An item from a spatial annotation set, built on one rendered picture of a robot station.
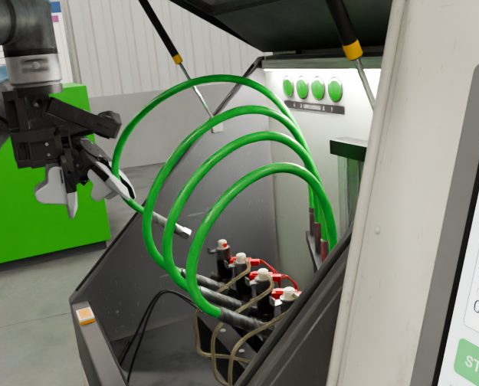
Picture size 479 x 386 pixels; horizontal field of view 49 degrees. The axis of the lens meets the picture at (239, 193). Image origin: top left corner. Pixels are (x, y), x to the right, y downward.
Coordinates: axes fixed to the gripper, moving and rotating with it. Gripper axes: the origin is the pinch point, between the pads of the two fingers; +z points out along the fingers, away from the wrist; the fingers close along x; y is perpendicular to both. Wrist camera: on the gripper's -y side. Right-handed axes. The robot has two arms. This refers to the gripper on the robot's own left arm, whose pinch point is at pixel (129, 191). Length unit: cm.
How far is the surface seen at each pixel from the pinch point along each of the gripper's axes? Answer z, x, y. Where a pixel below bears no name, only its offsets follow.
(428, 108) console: 27, 38, -41
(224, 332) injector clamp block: 31.4, 2.9, 5.0
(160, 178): 7.0, 18.4, -11.1
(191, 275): 21.3, 30.2, -8.1
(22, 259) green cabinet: -95, -262, 186
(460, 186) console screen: 34, 43, -37
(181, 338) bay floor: 27.2, -21.4, 23.6
